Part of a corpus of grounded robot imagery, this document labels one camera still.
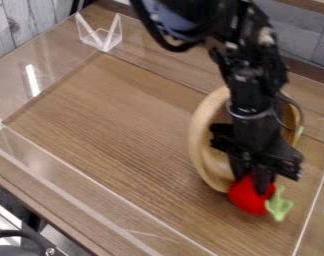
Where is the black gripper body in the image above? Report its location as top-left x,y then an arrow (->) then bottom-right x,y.
209,123 -> 304,181

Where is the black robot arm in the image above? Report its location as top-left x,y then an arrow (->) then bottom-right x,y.
130,0 -> 304,195

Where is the black cable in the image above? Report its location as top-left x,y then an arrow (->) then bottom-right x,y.
0,228 -> 48,256

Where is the red toy strawberry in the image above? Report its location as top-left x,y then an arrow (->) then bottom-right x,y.
226,173 -> 296,223

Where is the black table clamp bracket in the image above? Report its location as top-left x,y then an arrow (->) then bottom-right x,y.
20,219 -> 70,256

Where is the green object behind bowl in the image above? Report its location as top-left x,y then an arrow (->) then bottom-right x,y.
294,125 -> 305,145

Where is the wooden bowl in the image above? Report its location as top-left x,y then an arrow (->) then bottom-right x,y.
189,88 -> 304,193

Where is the clear acrylic tray wall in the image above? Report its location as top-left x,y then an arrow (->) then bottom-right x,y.
0,6 -> 324,256

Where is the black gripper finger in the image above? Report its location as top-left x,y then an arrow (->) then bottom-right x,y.
253,164 -> 275,195
229,154 -> 251,181

